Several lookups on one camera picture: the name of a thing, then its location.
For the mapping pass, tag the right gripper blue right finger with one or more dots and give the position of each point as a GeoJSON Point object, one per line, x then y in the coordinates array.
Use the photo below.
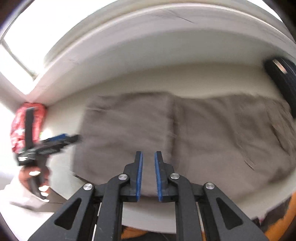
{"type": "Point", "coordinates": [165, 176]}

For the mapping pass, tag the grey-brown cargo pants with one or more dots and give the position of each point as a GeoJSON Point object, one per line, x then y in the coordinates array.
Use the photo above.
{"type": "Point", "coordinates": [239, 142]}

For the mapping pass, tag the white window frame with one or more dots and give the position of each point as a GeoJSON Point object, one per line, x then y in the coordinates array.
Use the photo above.
{"type": "Point", "coordinates": [37, 31]}

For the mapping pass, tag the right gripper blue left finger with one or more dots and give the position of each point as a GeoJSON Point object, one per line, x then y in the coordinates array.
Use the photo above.
{"type": "Point", "coordinates": [131, 191]}

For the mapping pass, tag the person's left hand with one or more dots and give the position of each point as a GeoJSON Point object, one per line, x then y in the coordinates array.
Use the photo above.
{"type": "Point", "coordinates": [36, 180]}

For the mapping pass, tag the folded dark navy garment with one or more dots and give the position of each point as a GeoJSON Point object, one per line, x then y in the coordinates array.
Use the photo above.
{"type": "Point", "coordinates": [282, 73]}

